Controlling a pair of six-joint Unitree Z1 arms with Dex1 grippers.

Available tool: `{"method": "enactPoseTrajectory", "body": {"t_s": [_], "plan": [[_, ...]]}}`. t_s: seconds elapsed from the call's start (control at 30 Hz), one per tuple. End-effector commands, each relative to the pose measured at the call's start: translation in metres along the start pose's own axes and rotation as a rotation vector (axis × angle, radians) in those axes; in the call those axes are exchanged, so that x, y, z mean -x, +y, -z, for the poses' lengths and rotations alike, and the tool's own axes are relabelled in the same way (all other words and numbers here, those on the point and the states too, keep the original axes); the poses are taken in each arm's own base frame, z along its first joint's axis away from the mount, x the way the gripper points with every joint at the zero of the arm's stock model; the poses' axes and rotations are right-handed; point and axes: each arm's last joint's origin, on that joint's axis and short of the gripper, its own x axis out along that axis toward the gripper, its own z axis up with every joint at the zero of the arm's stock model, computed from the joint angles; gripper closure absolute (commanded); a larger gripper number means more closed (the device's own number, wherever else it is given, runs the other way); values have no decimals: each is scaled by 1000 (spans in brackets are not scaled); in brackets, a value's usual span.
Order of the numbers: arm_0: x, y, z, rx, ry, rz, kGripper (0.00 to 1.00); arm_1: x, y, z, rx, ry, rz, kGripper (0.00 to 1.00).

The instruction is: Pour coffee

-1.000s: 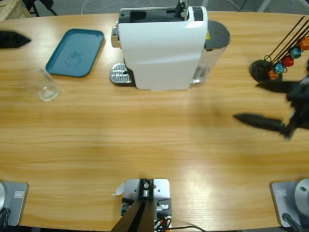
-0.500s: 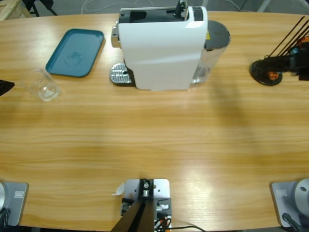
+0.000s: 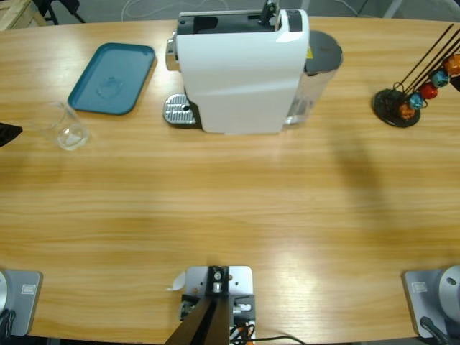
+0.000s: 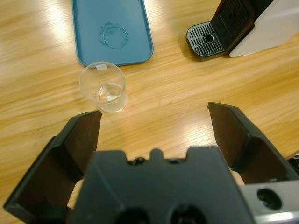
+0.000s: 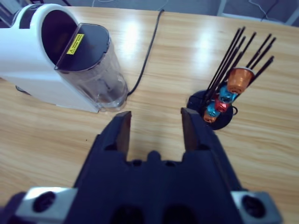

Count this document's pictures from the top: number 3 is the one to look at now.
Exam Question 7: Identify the black chair legs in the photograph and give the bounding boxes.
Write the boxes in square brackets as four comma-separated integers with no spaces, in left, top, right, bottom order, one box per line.
[34,0,87,25]

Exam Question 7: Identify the blue coffee capsule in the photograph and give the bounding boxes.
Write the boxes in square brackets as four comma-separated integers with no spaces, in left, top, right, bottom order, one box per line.
[408,92,428,111]
[430,70,452,88]

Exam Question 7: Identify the black mount post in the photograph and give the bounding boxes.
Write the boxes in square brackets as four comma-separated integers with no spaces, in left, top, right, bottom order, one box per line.
[164,265,231,345]

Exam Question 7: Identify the white tape label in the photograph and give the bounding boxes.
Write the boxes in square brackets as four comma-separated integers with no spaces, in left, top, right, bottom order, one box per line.
[165,271,187,292]

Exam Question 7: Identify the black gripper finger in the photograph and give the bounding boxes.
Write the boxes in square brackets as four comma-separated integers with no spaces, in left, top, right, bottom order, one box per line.
[0,121,24,148]

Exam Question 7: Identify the orange coffee capsule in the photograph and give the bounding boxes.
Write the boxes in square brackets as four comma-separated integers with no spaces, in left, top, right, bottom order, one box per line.
[442,53,460,76]
[397,103,417,120]

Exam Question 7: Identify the red coffee capsule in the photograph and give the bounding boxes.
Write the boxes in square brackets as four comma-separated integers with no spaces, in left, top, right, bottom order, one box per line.
[418,82,439,101]

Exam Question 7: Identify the white mount block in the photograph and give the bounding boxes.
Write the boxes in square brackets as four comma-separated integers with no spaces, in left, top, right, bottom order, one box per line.
[178,264,257,324]

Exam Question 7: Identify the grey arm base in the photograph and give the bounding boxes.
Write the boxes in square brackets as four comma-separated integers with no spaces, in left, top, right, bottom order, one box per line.
[401,264,460,341]
[0,269,44,339]

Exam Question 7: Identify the black base cable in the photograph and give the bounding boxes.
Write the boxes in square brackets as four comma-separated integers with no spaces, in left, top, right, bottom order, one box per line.
[0,309,17,339]
[419,316,452,345]

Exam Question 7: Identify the grey metal leg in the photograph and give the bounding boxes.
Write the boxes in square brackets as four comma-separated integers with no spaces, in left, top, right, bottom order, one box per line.
[382,0,404,19]

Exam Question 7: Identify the orange wires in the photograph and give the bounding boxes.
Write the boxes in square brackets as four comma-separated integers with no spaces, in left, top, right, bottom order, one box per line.
[229,321,257,341]

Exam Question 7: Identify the white capsule coffee machine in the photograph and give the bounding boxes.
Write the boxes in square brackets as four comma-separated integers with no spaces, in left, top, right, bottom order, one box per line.
[163,9,311,137]

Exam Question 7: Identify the thin black cable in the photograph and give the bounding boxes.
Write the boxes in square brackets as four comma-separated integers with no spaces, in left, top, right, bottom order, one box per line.
[251,335,306,345]

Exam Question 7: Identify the clear water tank dark lid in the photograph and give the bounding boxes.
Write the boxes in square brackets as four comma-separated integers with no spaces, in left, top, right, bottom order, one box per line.
[283,30,344,127]

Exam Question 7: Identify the drip tray with metal grate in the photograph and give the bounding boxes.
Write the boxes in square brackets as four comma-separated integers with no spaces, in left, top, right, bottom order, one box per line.
[163,93,201,127]

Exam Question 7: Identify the teal plastic tray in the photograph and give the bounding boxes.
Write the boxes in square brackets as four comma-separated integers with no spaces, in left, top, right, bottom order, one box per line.
[67,42,158,116]

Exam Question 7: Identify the black capsule holder with rods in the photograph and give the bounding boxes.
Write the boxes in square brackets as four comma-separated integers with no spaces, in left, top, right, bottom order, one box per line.
[372,23,460,129]

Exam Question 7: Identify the clear drinking glass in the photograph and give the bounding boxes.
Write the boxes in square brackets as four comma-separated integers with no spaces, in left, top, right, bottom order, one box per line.
[30,101,91,152]

